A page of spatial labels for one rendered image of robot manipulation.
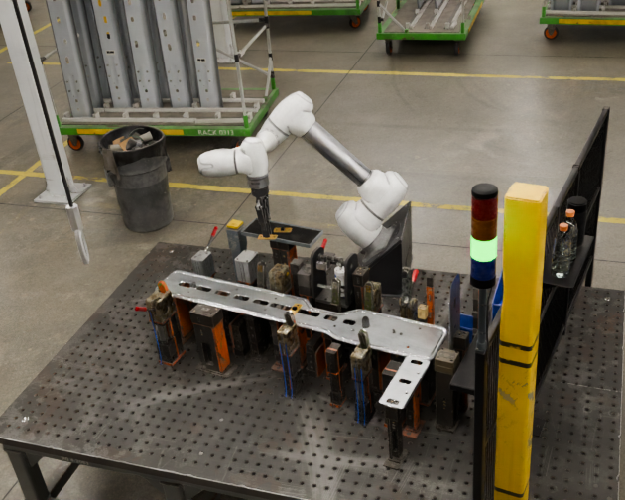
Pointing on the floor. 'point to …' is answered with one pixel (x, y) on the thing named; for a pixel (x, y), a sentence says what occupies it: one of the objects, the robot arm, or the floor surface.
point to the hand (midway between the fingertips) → (266, 228)
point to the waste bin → (139, 175)
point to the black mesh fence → (583, 174)
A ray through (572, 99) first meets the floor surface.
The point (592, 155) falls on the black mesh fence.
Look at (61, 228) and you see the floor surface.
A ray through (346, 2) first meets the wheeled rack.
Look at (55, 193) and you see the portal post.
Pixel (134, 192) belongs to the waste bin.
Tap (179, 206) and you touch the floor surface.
